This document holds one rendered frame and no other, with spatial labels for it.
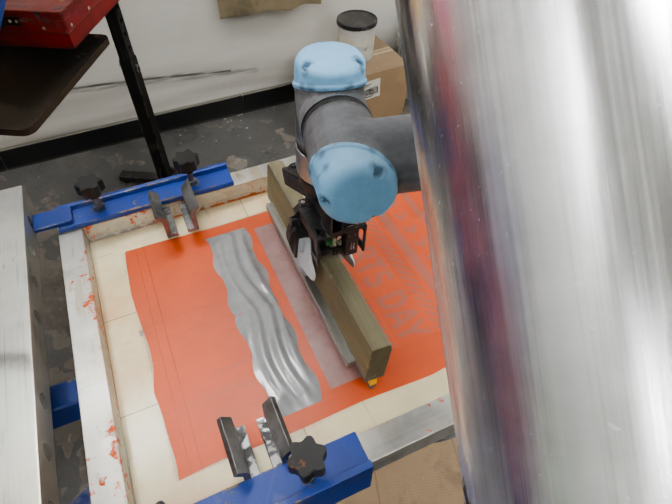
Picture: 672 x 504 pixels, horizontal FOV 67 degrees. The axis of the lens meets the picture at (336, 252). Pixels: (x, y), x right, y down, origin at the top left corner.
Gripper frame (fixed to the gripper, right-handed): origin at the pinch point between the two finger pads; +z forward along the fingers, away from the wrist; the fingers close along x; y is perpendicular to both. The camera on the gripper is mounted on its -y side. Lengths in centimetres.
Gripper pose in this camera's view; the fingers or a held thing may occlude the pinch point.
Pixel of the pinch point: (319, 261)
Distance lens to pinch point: 79.5
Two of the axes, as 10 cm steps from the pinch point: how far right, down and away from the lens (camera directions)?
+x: 9.1, -3.0, 2.9
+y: 4.2, 7.0, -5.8
